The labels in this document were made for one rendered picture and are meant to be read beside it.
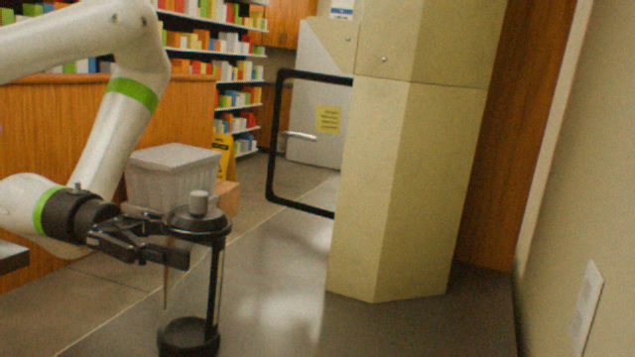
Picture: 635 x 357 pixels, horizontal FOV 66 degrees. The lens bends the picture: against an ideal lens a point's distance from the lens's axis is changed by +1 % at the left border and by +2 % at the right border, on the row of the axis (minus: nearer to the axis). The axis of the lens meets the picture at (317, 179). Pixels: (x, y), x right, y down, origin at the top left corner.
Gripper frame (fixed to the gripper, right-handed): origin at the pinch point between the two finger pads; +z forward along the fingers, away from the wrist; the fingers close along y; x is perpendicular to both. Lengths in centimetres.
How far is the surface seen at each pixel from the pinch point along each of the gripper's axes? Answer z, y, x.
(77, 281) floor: -164, 137, 111
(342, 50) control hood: 11.0, 32.4, -32.6
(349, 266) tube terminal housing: 18.1, 32.2, 11.8
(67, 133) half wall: -182, 151, 28
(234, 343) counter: 5.9, 5.1, 18.6
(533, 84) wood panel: 49, 70, -29
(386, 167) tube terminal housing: 22.9, 32.3, -11.0
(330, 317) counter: 18.0, 22.0, 18.9
